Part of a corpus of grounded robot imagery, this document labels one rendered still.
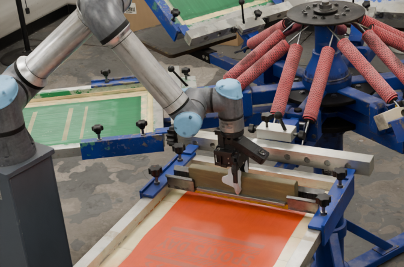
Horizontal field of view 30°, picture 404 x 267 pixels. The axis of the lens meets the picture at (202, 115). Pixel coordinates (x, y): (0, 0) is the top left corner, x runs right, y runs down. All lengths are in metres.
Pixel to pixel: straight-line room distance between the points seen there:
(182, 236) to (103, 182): 2.33
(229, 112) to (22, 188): 0.65
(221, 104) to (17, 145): 0.61
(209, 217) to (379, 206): 1.94
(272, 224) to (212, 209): 0.20
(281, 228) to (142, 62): 0.64
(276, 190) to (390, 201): 1.95
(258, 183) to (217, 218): 0.16
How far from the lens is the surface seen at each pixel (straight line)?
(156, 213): 2.37
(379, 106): 2.77
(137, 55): 2.05
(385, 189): 4.29
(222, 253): 2.16
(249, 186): 2.32
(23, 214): 2.32
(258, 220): 2.29
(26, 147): 2.27
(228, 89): 2.17
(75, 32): 2.20
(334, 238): 3.30
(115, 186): 4.49
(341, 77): 2.97
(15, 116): 2.24
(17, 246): 2.39
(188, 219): 2.32
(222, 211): 2.34
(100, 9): 2.03
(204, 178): 2.38
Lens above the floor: 2.21
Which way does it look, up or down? 25 degrees down
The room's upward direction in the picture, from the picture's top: 5 degrees counter-clockwise
